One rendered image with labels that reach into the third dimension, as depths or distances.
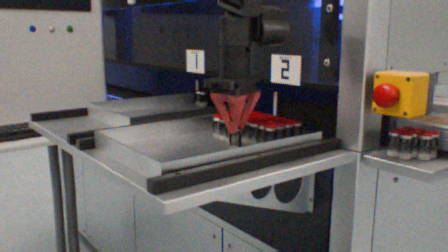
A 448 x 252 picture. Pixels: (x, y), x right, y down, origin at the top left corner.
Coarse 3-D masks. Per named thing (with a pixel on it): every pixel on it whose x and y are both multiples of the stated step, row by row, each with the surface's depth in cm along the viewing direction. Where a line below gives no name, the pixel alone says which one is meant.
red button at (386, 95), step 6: (384, 84) 69; (390, 84) 70; (378, 90) 70; (384, 90) 69; (390, 90) 68; (396, 90) 69; (378, 96) 70; (384, 96) 69; (390, 96) 68; (396, 96) 69; (378, 102) 70; (384, 102) 69; (390, 102) 69; (396, 102) 70
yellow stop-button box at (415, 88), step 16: (384, 80) 72; (400, 80) 70; (416, 80) 69; (432, 80) 72; (400, 96) 70; (416, 96) 69; (432, 96) 73; (384, 112) 73; (400, 112) 70; (416, 112) 70
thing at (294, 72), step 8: (272, 56) 93; (280, 56) 91; (288, 56) 89; (296, 56) 88; (272, 64) 93; (280, 64) 91; (296, 64) 88; (272, 72) 94; (280, 72) 92; (288, 72) 90; (296, 72) 88; (272, 80) 94; (280, 80) 92; (288, 80) 90; (296, 80) 88
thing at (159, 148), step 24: (192, 120) 94; (96, 144) 81; (120, 144) 72; (144, 144) 84; (168, 144) 84; (192, 144) 84; (216, 144) 84; (264, 144) 72; (288, 144) 76; (144, 168) 65; (168, 168) 62
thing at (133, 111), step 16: (160, 96) 127; (176, 96) 130; (192, 96) 134; (96, 112) 109; (112, 112) 101; (128, 112) 119; (144, 112) 119; (160, 112) 119; (176, 112) 101; (192, 112) 104; (208, 112) 106
